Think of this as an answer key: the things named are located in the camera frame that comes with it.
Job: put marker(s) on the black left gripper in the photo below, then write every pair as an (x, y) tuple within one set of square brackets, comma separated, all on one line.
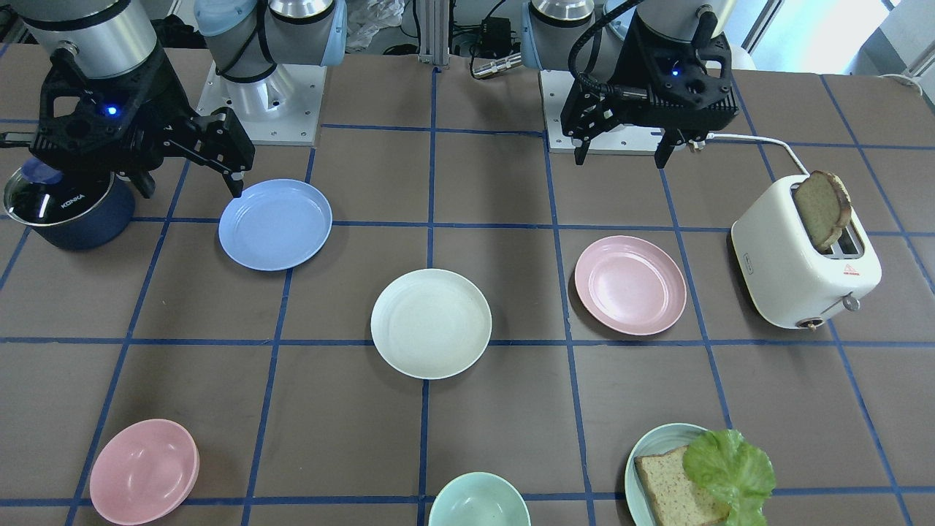
[(627, 67)]

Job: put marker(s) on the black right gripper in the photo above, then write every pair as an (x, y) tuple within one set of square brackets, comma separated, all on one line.
[(162, 89)]

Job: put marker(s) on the pink plate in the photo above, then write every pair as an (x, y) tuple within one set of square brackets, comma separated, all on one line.
[(630, 285)]

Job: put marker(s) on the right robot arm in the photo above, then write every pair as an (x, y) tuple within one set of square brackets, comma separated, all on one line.
[(248, 39)]

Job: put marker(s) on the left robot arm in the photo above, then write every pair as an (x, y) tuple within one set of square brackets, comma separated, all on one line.
[(540, 38)]

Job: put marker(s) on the blue plate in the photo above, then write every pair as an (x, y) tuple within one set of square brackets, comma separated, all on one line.
[(275, 225)]

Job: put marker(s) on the dark blue pot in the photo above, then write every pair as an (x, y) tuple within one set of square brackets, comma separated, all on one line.
[(72, 210)]

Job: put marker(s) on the bread slice in toaster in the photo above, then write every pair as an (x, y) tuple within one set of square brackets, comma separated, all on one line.
[(824, 207)]

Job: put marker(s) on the white toaster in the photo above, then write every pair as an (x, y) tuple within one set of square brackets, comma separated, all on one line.
[(790, 283)]

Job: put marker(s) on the white plate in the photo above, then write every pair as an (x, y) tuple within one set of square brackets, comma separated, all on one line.
[(431, 324)]

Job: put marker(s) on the pink bowl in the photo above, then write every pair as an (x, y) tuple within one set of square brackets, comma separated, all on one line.
[(145, 472)]

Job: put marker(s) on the green plate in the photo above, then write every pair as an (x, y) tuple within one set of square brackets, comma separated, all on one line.
[(659, 440)]

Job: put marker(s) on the green lettuce leaf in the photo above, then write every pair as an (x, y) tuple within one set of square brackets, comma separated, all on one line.
[(734, 472)]

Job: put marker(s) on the bread slice on plate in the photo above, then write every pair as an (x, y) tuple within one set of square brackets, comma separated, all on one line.
[(673, 498)]

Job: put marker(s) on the green bowl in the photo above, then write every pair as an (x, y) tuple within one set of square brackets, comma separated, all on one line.
[(479, 498)]

